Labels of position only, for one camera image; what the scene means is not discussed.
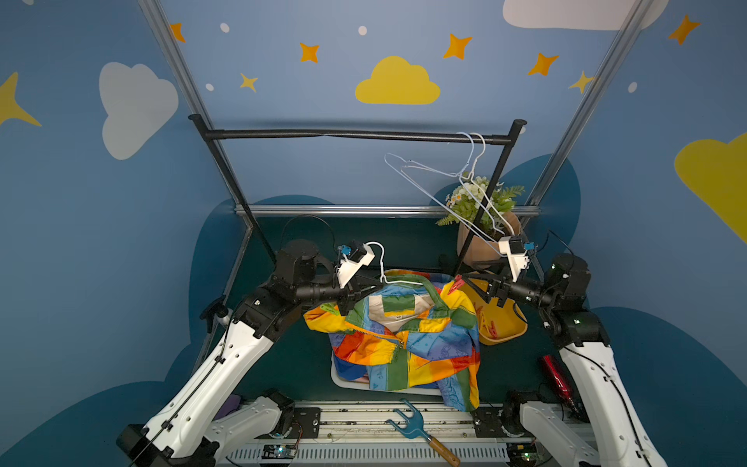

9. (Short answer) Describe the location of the pink clothespin rainbow jacket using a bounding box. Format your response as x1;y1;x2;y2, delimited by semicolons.
449;276;465;294

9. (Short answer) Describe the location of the white hanger rainbow jacket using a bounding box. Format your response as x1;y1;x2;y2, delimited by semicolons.
365;241;421;287

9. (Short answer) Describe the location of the red clothespin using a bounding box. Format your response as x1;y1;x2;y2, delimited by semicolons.
486;321;499;340

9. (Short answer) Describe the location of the rainbow striped jacket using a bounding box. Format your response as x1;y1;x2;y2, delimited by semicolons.
303;270;480;412

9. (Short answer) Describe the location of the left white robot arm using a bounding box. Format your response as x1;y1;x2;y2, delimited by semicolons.
117;239;382;466

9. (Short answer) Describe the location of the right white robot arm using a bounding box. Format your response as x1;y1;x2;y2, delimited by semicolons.
461;253;666;466

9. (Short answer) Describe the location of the yellow plastic tray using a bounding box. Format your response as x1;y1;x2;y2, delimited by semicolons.
460;285;528;346

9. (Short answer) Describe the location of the artificial white flowers plant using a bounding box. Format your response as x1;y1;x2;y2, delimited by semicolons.
437;176;525;235

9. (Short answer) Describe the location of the white plastic laundry basket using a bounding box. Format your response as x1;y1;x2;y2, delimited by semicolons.
330;355;441;397

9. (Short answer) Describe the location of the blue garden fork tool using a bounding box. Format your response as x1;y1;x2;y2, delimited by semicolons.
386;398;461;467

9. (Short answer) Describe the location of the purple silicone spatula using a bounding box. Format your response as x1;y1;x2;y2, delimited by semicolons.
214;394;242;420

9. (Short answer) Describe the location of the black clothes rack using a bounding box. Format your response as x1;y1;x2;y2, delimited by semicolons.
189;114;527;272

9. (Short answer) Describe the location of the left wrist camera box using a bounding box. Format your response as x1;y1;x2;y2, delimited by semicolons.
337;241;375;289

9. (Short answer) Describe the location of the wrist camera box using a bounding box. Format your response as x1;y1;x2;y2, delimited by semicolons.
337;241;375;289
498;235;535;282

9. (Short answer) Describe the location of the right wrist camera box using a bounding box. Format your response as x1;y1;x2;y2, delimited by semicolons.
498;235;535;282

